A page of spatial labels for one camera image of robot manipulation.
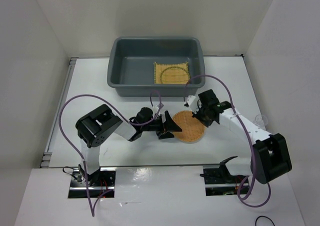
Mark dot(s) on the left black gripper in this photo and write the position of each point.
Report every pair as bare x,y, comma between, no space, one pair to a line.
167,126

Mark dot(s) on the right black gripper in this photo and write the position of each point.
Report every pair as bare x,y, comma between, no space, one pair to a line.
206,123

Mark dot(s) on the round orange woven tray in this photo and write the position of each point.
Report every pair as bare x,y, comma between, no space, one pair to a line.
192,129

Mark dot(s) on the round yellow bamboo tray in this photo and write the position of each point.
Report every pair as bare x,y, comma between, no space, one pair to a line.
173,75

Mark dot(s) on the clear plastic cup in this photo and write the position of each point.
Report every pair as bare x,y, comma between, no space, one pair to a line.
261,120

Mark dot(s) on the square bamboo mat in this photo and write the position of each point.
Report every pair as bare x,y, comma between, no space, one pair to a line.
159,66

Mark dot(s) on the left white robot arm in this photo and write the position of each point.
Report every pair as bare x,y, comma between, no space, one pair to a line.
98,125

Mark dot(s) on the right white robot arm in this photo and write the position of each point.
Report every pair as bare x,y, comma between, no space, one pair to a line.
270,156

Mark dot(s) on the grey plastic bin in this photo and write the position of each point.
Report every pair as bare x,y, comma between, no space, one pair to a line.
131,69

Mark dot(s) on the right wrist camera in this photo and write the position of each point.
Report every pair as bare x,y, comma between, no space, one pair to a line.
193,103

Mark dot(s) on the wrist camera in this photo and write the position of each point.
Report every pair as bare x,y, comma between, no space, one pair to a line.
157,108
193,103

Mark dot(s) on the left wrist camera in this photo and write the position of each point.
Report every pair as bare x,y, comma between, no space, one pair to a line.
157,108

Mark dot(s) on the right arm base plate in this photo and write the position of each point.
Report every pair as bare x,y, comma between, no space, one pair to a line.
217,183

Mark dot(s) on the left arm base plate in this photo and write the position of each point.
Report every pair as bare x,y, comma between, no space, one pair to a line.
103,186

